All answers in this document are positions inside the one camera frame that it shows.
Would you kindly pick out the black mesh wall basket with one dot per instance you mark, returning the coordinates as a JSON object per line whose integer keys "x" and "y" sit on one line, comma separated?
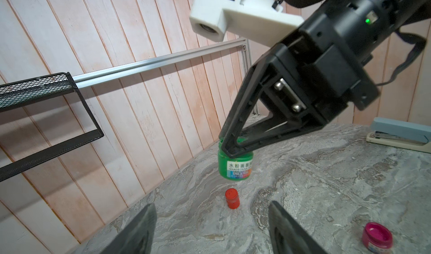
{"x": 44, "y": 118}

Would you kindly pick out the red paint jar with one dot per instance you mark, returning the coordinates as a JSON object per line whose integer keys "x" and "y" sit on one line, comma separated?
{"x": 232, "y": 198}

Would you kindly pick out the green paint jar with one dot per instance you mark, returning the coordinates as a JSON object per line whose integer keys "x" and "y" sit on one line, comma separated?
{"x": 237, "y": 169}

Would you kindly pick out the blue grey stapler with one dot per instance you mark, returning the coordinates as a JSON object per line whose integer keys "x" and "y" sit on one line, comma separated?
{"x": 400, "y": 134}

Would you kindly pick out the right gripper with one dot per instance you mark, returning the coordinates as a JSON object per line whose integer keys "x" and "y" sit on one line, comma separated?
{"x": 296, "y": 87}

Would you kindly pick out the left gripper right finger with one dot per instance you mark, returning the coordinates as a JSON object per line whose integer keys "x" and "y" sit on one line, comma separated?
{"x": 287, "y": 236}

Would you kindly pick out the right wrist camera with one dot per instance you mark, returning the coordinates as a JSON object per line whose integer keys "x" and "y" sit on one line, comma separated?
{"x": 262, "y": 21}

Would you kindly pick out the magenta paint jar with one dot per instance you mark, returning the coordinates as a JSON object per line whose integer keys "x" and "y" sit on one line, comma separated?
{"x": 377, "y": 238}

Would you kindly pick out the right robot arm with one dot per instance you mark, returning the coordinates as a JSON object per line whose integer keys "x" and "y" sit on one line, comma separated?
{"x": 365, "y": 24}

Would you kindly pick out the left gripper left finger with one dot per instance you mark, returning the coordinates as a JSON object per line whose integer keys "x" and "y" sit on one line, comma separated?
{"x": 138, "y": 235}

